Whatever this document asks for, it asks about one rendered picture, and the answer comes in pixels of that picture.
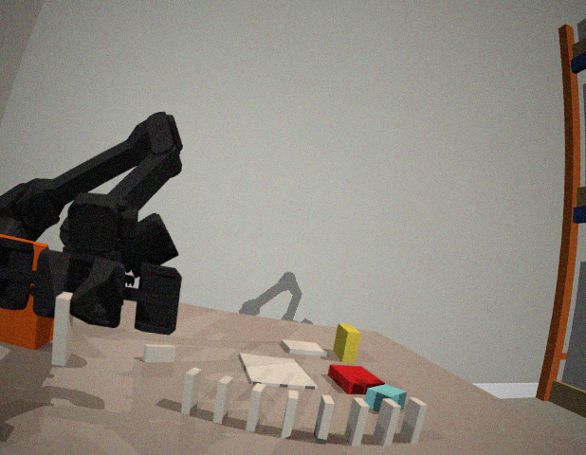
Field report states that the yellow block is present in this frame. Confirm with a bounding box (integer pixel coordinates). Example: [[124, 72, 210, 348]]
[[333, 323, 361, 363]]

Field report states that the white flat square slab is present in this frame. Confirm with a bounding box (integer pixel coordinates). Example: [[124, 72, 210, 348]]
[[239, 353, 318, 390]]

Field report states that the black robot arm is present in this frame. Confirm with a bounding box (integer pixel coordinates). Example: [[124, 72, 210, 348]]
[[0, 112, 183, 278]]

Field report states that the teal rectangular block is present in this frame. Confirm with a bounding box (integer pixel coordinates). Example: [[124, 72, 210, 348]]
[[365, 384, 408, 412]]

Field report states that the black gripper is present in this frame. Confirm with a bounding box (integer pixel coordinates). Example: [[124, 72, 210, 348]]
[[0, 237, 182, 335]]

